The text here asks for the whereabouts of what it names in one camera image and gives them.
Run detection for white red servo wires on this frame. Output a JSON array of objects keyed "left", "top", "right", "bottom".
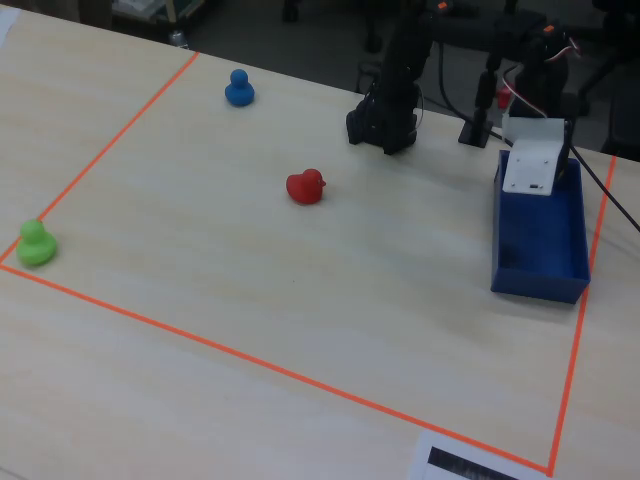
[{"left": 501, "top": 41, "right": 584, "bottom": 120}]

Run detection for red rubber duck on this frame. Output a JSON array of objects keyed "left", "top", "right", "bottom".
[{"left": 285, "top": 168, "right": 328, "bottom": 207}]

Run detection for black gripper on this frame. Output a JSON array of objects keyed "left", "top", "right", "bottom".
[{"left": 551, "top": 118, "right": 575, "bottom": 195}]

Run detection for blue rubber duck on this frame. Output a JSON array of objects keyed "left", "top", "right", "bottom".
[{"left": 223, "top": 68, "right": 256, "bottom": 108}]

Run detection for blue plastic box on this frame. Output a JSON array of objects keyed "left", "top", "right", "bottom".
[{"left": 489, "top": 148, "right": 592, "bottom": 305}]

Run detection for white paper with black bar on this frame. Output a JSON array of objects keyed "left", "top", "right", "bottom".
[{"left": 408, "top": 429, "right": 552, "bottom": 480}]

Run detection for thick black cable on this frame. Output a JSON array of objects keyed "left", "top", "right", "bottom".
[{"left": 568, "top": 143, "right": 640, "bottom": 227}]

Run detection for orange tape strip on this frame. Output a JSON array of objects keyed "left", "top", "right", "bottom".
[
  {"left": 0, "top": 263, "right": 552, "bottom": 476},
  {"left": 546, "top": 155, "right": 618, "bottom": 477},
  {"left": 0, "top": 50, "right": 201, "bottom": 266}
]

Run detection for green rubber duck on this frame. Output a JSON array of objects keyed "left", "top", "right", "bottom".
[{"left": 15, "top": 218, "right": 59, "bottom": 267}]

